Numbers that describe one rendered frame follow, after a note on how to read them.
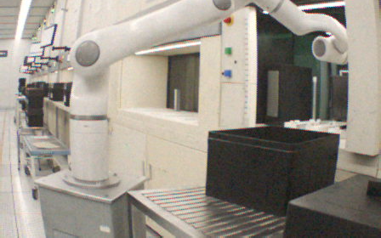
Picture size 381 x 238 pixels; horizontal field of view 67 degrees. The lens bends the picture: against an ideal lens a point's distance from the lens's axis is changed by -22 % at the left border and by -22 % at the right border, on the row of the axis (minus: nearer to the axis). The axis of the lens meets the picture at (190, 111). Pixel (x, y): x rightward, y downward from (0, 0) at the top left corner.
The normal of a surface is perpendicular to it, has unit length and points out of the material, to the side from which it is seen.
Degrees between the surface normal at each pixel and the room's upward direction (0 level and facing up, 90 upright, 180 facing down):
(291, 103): 90
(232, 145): 90
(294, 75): 90
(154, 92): 90
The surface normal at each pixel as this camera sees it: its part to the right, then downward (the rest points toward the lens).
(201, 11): -0.43, 0.33
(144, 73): 0.52, 0.07
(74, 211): -0.24, 0.06
